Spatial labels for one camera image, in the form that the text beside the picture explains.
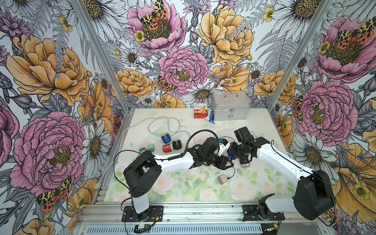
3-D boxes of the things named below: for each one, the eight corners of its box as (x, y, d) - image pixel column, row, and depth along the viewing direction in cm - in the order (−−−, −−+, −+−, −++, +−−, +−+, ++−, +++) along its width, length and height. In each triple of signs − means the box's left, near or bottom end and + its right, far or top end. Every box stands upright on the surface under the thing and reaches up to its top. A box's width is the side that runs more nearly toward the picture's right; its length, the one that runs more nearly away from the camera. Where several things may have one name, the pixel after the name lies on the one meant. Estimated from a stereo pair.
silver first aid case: (213, 122, 117) (216, 105, 104) (211, 106, 129) (213, 89, 115) (247, 122, 117) (255, 105, 104) (242, 106, 129) (248, 89, 115)
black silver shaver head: (172, 149, 100) (171, 146, 98) (173, 142, 104) (172, 139, 102) (181, 149, 100) (180, 146, 98) (181, 142, 104) (181, 139, 102)
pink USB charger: (220, 185, 85) (221, 183, 83) (216, 179, 88) (217, 177, 86) (227, 181, 87) (228, 179, 85) (223, 175, 89) (223, 173, 87)
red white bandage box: (194, 118, 116) (194, 116, 114) (194, 105, 125) (194, 103, 123) (208, 118, 116) (208, 116, 114) (206, 105, 125) (207, 103, 123)
